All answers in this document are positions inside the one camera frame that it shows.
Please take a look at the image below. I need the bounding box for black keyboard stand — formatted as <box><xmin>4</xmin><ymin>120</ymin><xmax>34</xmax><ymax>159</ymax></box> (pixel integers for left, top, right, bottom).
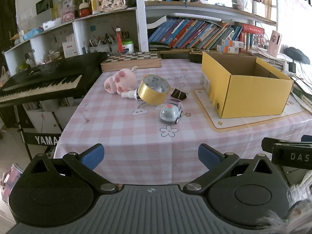
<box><xmin>13</xmin><ymin>102</ymin><xmax>65</xmax><ymax>159</ymax></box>

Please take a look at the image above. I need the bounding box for person's right sleeve cuff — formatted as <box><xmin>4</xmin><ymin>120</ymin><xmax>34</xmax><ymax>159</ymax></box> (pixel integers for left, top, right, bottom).
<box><xmin>256</xmin><ymin>183</ymin><xmax>312</xmax><ymax>228</ymax></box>

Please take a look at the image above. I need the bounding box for yellow cardboard box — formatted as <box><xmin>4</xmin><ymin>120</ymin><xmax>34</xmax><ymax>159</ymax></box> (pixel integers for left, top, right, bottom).
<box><xmin>200</xmin><ymin>51</ymin><xmax>294</xmax><ymax>119</ymax></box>

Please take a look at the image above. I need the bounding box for pink small box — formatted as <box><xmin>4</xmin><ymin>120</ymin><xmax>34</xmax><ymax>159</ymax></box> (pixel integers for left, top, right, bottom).
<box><xmin>60</xmin><ymin>7</ymin><xmax>75</xmax><ymax>23</ymax></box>

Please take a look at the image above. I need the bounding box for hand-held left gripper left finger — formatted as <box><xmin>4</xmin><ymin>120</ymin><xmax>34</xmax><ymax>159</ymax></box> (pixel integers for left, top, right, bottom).
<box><xmin>23</xmin><ymin>143</ymin><xmax>118</xmax><ymax>192</ymax></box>

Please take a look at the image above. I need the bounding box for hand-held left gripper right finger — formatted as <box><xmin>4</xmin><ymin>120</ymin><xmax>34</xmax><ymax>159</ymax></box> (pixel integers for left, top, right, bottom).
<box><xmin>183</xmin><ymin>143</ymin><xmax>287</xmax><ymax>194</ymax></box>

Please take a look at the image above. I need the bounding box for red thick book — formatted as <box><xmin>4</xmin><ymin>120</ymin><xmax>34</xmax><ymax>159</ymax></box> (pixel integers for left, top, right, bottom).
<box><xmin>241</xmin><ymin>24</ymin><xmax>265</xmax><ymax>33</ymax></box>

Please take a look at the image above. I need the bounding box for green book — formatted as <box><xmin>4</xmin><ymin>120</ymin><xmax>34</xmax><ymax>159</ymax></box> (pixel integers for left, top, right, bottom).
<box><xmin>291</xmin><ymin>85</ymin><xmax>312</xmax><ymax>108</ymax></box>

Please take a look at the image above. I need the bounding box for black domed object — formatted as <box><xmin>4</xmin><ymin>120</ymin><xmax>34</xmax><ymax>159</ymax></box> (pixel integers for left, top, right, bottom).
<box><xmin>284</xmin><ymin>47</ymin><xmax>311</xmax><ymax>65</ymax></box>

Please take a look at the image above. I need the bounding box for black box brass fitting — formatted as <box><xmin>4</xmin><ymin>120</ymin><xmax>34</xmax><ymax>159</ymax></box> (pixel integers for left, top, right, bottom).
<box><xmin>189</xmin><ymin>49</ymin><xmax>204</xmax><ymax>64</ymax></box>

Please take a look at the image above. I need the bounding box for black electronic keyboard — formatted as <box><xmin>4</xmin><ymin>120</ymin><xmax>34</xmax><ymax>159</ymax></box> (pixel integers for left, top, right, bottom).
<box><xmin>0</xmin><ymin>52</ymin><xmax>109</xmax><ymax>108</ymax></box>

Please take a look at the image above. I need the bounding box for row of blue-spined books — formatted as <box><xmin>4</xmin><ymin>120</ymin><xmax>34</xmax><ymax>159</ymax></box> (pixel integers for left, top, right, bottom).
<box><xmin>148</xmin><ymin>17</ymin><xmax>244</xmax><ymax>50</ymax></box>

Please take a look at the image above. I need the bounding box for green-lid white jar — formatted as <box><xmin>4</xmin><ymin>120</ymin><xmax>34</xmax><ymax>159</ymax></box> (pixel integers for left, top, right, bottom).
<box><xmin>121</xmin><ymin>40</ymin><xmax>134</xmax><ymax>54</ymax></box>

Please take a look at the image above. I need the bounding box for pink checked cloth desktop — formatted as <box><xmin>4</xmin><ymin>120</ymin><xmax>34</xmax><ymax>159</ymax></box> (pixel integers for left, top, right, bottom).
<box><xmin>53</xmin><ymin>58</ymin><xmax>312</xmax><ymax>186</ymax></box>

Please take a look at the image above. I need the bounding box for white bookshelf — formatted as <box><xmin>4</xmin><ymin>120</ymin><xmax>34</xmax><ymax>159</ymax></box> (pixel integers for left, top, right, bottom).
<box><xmin>4</xmin><ymin>0</ymin><xmax>278</xmax><ymax>66</ymax></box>

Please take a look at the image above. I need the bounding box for grey toy car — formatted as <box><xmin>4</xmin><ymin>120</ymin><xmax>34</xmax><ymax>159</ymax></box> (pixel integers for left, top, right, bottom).
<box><xmin>160</xmin><ymin>98</ymin><xmax>184</xmax><ymax>125</ymax></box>

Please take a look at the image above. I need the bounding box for pile of white papers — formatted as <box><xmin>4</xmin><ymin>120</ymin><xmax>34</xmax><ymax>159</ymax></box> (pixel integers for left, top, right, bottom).
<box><xmin>249</xmin><ymin>45</ymin><xmax>289</xmax><ymax>70</ymax></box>

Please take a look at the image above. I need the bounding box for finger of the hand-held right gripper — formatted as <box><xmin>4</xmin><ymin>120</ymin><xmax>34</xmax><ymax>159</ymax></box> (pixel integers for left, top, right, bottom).
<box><xmin>261</xmin><ymin>137</ymin><xmax>312</xmax><ymax>153</ymax></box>

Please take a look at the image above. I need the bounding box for pen holder with pens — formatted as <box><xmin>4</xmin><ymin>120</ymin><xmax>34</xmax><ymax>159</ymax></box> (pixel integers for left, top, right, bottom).
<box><xmin>89</xmin><ymin>33</ymin><xmax>117</xmax><ymax>53</ymax></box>

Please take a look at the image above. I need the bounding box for red tassel ornament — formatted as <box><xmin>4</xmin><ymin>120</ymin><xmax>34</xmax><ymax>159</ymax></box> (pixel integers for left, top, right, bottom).
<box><xmin>116</xmin><ymin>27</ymin><xmax>123</xmax><ymax>53</ymax></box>

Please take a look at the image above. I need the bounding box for white spray bottle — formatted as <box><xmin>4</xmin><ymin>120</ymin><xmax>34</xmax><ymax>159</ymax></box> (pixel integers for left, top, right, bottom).
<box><xmin>121</xmin><ymin>90</ymin><xmax>142</xmax><ymax>101</ymax></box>

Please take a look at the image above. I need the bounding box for pink patterned bag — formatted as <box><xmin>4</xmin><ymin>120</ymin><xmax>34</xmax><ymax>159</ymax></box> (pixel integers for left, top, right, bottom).
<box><xmin>0</xmin><ymin>163</ymin><xmax>25</xmax><ymax>204</ymax></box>

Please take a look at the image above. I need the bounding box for white plastic container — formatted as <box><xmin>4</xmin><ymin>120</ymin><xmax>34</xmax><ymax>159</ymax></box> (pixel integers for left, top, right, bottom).
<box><xmin>208</xmin><ymin>0</ymin><xmax>233</xmax><ymax>8</ymax></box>

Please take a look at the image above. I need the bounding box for wooden chessboard box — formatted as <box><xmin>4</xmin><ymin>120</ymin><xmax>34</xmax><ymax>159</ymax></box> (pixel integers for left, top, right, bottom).
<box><xmin>101</xmin><ymin>51</ymin><xmax>162</xmax><ymax>73</ymax></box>

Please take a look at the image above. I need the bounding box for pink plastic desk gadget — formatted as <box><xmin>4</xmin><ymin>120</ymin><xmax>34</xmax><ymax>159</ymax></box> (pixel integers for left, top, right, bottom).
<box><xmin>268</xmin><ymin>30</ymin><xmax>283</xmax><ymax>56</ymax></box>

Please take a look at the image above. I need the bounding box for white orange small carton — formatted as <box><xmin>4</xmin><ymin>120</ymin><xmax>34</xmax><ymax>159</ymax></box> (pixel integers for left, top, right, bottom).
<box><xmin>222</xmin><ymin>39</ymin><xmax>244</xmax><ymax>48</ymax></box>
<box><xmin>217</xmin><ymin>44</ymin><xmax>240</xmax><ymax>53</ymax></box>

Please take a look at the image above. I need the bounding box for pink plush toy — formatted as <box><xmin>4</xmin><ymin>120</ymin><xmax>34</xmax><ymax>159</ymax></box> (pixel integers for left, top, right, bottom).
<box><xmin>104</xmin><ymin>66</ymin><xmax>138</xmax><ymax>95</ymax></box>

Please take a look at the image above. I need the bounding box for red white round figurine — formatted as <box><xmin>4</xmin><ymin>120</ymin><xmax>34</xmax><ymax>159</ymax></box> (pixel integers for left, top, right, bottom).
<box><xmin>78</xmin><ymin>1</ymin><xmax>91</xmax><ymax>18</ymax></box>

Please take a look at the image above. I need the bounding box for gold tape roll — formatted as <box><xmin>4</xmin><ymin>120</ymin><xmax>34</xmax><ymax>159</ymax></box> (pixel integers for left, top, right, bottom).
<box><xmin>137</xmin><ymin>74</ymin><xmax>171</xmax><ymax>105</ymax></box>

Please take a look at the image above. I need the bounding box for white orange-edged desk mat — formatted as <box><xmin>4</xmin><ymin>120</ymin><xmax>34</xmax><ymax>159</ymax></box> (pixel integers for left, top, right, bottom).
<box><xmin>193</xmin><ymin>88</ymin><xmax>305</xmax><ymax>133</ymax></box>

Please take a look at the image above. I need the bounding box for white box red label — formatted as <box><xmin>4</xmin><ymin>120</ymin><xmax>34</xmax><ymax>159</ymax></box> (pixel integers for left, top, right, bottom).
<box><xmin>62</xmin><ymin>35</ymin><xmax>78</xmax><ymax>59</ymax></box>

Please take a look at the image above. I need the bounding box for black binder clip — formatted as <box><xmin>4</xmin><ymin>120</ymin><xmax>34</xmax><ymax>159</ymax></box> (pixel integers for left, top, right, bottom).
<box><xmin>171</xmin><ymin>83</ymin><xmax>188</xmax><ymax>101</ymax></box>

